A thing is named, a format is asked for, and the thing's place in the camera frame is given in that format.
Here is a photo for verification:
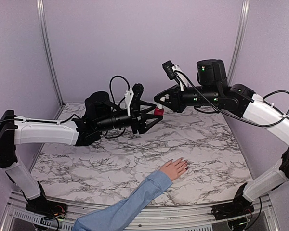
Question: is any red nail polish bottle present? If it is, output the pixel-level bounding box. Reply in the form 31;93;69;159
154;107;164;116

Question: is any front aluminium rail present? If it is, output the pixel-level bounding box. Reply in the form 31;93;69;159
0;191;280;231

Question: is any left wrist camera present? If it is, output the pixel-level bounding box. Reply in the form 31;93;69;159
124;83;144;116

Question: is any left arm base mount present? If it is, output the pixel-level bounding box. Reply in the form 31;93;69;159
26;201;67;219

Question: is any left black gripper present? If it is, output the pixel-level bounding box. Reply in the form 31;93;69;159
96;100;163;134

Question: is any right aluminium frame post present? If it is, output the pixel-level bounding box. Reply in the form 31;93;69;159
228;0;250;83

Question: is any left aluminium frame post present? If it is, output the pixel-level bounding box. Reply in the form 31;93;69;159
37;0;65;107

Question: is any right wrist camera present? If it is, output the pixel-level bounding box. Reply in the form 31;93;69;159
162;60;189;91

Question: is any mannequin hand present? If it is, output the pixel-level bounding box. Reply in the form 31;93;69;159
159;158;188;181

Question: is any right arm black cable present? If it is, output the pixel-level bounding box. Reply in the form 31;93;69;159
175;69;289;128

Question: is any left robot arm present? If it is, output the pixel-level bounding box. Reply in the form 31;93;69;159
0;89;163;214

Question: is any blue sleeved forearm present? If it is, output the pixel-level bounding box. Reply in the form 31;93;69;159
72;171;172;231

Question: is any aluminium frame post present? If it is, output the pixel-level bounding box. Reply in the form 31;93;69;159
37;0;65;107
228;0;250;83

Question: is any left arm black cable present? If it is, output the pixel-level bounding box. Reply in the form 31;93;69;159
109;75;131;106

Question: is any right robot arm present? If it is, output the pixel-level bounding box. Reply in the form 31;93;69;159
154;59;289;216

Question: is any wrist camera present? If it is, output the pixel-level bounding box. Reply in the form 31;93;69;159
162;60;189;91
124;83;144;116

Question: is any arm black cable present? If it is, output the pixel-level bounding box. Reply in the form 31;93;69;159
109;75;131;106
175;69;289;128

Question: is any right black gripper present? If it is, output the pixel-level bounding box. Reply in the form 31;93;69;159
155;83;221;113

